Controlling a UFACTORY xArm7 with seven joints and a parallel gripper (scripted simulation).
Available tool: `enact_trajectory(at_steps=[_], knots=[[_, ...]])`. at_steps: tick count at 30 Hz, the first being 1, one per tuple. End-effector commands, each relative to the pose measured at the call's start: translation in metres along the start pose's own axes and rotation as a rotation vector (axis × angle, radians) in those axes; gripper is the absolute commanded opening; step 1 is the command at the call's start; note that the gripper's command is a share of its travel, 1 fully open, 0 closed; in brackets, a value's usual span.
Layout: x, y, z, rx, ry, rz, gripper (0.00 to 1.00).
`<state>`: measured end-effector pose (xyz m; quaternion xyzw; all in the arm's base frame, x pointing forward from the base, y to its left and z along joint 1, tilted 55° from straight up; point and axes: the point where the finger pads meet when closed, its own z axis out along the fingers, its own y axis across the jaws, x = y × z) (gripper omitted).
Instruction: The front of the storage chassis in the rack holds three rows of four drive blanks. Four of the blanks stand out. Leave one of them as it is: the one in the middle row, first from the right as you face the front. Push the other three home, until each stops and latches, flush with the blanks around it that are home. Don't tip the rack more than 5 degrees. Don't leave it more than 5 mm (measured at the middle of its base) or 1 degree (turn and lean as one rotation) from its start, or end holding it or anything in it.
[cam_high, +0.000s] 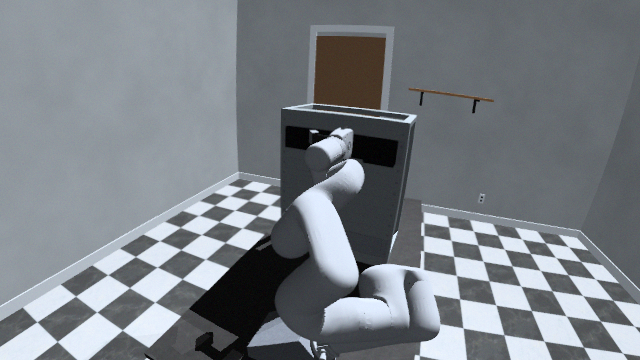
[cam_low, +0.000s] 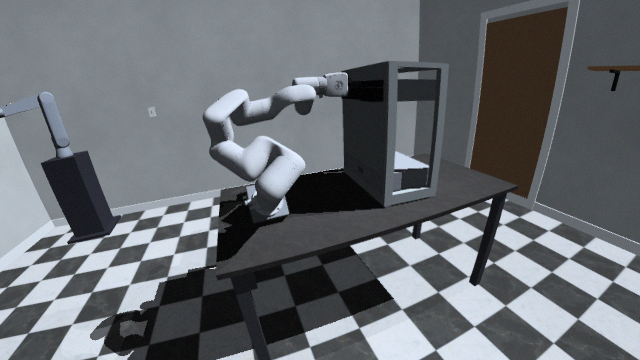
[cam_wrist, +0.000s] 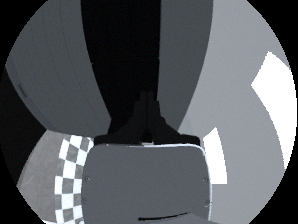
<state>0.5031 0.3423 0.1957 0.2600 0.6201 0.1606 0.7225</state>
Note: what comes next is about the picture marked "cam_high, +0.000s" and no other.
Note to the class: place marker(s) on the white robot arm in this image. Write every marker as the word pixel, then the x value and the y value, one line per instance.
pixel 331 273

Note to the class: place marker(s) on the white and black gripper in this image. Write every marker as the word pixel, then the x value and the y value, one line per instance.
pixel 346 136

